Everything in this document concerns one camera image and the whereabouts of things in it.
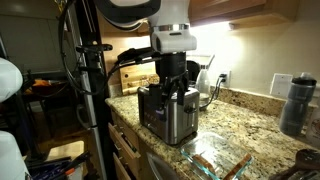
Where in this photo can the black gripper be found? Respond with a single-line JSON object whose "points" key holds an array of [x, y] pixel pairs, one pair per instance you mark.
{"points": [[172, 70]]}

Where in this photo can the bread slice with brown crust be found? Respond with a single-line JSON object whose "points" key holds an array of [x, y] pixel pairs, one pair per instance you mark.
{"points": [[204, 162]]}

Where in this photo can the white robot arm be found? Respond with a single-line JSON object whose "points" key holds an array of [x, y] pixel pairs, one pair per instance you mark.
{"points": [[170, 40]]}

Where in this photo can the stainless steel two-slot toaster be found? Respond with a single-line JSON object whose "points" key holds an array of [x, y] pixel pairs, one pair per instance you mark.
{"points": [[173, 123]]}

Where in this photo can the clear bottle with steel cap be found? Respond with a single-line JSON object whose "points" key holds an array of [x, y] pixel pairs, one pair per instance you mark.
{"points": [[203, 86]]}

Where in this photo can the wooden cutting board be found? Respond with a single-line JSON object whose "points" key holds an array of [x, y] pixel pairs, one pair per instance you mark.
{"points": [[133, 77]]}

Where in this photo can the wooden upper cabinet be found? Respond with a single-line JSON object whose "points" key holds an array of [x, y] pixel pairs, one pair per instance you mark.
{"points": [[243, 13]]}

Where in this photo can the wooden cabinet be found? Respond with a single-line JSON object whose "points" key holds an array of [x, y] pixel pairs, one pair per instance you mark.
{"points": [[243, 13], [127, 145]]}

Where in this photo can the black tripod stand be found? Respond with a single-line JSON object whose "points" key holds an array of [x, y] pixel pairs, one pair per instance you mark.
{"points": [[82, 55]]}

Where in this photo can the wooden lower cabinet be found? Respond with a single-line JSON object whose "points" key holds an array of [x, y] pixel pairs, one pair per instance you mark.
{"points": [[127, 145]]}

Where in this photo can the square glass baking dish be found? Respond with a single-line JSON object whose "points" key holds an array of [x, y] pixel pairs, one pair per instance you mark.
{"points": [[218, 151]]}

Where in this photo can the grey sports water bottle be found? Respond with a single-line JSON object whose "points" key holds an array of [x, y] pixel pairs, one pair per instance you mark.
{"points": [[295, 108]]}

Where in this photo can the white wall power outlet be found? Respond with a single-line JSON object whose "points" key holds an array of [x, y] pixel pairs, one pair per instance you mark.
{"points": [[226, 77]]}

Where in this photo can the white light switch plate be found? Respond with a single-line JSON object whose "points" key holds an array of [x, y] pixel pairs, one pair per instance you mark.
{"points": [[280, 85]]}

